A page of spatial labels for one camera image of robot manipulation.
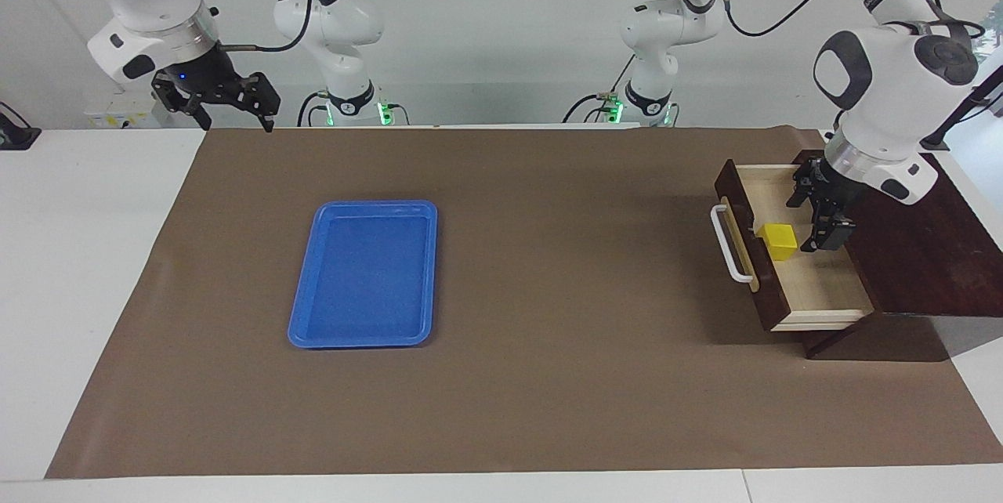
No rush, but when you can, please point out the window with grey frame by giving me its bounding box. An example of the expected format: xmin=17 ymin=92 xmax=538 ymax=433
xmin=976 ymin=2 xmax=1003 ymax=89

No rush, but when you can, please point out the blue plastic tray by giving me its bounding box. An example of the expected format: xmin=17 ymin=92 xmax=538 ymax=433
xmin=288 ymin=200 xmax=438 ymax=349

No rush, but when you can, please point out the black table mount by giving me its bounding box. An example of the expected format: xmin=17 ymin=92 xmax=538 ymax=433
xmin=0 ymin=102 xmax=42 ymax=151

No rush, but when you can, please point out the brown table mat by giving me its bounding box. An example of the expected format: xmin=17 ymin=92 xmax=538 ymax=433
xmin=45 ymin=125 xmax=1003 ymax=480

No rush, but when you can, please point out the white box with yellow labels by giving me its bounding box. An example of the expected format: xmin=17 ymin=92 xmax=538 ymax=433
xmin=85 ymin=92 xmax=161 ymax=129

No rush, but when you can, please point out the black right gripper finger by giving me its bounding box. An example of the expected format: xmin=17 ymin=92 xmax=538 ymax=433
xmin=244 ymin=72 xmax=281 ymax=132
xmin=151 ymin=72 xmax=212 ymax=132

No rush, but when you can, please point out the black clamp stand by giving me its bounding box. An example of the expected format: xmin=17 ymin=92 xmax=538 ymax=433
xmin=921 ymin=64 xmax=1003 ymax=151

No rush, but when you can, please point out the dark wooden drawer cabinet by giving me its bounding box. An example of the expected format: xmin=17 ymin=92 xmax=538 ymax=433
xmin=791 ymin=149 xmax=1003 ymax=363

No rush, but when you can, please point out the dark wooden drawer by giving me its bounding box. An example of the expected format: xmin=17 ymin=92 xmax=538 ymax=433
xmin=712 ymin=159 xmax=876 ymax=332

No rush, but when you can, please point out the yellow block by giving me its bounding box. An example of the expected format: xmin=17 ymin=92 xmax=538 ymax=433
xmin=756 ymin=223 xmax=798 ymax=262

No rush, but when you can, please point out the black base cable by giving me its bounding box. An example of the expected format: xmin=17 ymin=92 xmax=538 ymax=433
xmin=296 ymin=90 xmax=334 ymax=128
xmin=562 ymin=56 xmax=637 ymax=125

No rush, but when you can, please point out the white drawer handle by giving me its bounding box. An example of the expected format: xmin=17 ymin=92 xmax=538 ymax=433
xmin=711 ymin=204 xmax=755 ymax=284

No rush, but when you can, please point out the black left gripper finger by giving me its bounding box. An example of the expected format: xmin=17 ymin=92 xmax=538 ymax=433
xmin=788 ymin=161 xmax=816 ymax=210
xmin=801 ymin=209 xmax=855 ymax=253

